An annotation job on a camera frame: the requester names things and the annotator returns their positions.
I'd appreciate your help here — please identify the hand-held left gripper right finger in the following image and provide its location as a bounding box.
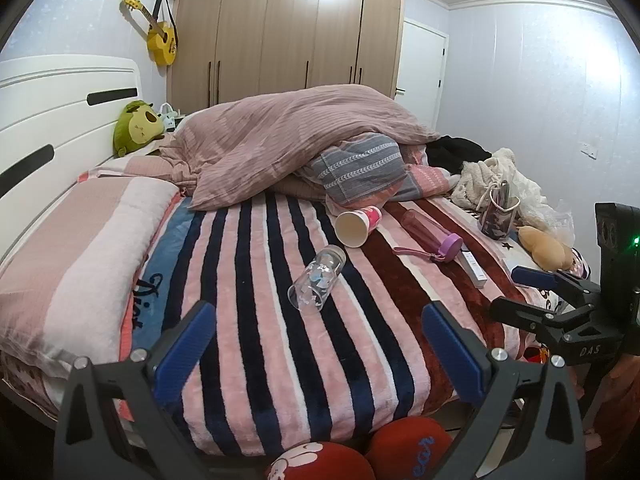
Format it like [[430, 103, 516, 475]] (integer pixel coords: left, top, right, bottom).
[[421, 302, 587, 480]]

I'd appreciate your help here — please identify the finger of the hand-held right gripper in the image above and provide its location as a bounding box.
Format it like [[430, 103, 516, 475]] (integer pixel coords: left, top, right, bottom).
[[510, 265, 602, 307], [488, 297, 622, 359]]

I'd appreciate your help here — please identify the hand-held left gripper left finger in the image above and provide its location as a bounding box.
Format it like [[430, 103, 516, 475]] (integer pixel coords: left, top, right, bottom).
[[52, 301, 221, 480]]

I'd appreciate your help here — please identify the person's right forearm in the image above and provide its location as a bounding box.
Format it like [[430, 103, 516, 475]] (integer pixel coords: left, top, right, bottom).
[[597, 355, 640, 457]]

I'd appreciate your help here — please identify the pink and white paper cup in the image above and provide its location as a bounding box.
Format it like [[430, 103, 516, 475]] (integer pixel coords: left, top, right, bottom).
[[334, 205, 383, 249]]

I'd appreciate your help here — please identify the tan plush toy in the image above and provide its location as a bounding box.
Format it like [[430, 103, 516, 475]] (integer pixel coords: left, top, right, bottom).
[[516, 225, 577, 271]]

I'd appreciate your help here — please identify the white slim box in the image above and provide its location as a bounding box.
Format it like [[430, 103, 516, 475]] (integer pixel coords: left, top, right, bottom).
[[458, 247, 487, 289]]

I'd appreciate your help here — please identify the clear plastic bag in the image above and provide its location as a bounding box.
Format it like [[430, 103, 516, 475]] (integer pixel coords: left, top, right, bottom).
[[520, 199, 576, 247]]

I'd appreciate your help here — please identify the dark patterned mug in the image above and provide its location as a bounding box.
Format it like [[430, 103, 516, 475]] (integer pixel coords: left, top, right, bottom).
[[478, 179, 521, 240]]

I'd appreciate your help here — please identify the red slipper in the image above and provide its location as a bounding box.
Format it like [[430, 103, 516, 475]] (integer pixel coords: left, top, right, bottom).
[[264, 440, 377, 480], [364, 415, 454, 480]]

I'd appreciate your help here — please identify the white fluffy garment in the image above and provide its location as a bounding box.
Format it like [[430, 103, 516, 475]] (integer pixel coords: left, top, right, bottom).
[[450, 147, 544, 212]]

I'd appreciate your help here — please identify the purple water bottle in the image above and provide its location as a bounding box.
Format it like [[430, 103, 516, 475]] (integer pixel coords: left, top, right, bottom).
[[392, 209, 464, 265]]

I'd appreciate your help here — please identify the striped fleece blanket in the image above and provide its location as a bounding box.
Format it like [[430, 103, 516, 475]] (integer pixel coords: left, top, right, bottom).
[[117, 192, 551, 457]]

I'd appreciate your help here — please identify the pink and white pillow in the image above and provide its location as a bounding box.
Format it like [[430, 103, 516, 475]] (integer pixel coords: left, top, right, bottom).
[[0, 175, 182, 377]]

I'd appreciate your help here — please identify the black garment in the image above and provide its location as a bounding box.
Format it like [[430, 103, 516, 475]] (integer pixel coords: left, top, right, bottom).
[[425, 135, 494, 169]]

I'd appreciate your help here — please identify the grey patterned pillow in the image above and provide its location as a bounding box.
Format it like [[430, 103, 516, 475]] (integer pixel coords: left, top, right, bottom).
[[309, 132, 407, 207]]

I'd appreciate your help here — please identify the green plush toy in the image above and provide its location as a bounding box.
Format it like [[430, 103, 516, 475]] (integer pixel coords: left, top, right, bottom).
[[112, 100, 166, 159]]

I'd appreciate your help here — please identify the pink striped duvet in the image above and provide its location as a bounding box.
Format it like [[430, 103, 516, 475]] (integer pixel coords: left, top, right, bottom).
[[158, 84, 442, 212]]

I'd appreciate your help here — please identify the white door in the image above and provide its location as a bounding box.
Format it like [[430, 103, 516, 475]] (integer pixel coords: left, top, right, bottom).
[[394, 18, 450, 132]]

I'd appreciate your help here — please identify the white bed headboard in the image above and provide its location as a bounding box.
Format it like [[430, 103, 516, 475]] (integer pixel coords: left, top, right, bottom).
[[0, 55, 169, 262]]

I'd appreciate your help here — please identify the yellow ukulele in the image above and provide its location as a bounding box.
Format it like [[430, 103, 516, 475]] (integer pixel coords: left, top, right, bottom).
[[119, 0, 179, 67]]

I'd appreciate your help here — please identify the wooden wardrobe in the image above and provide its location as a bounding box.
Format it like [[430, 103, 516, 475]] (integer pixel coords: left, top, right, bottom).
[[167, 0, 407, 114]]

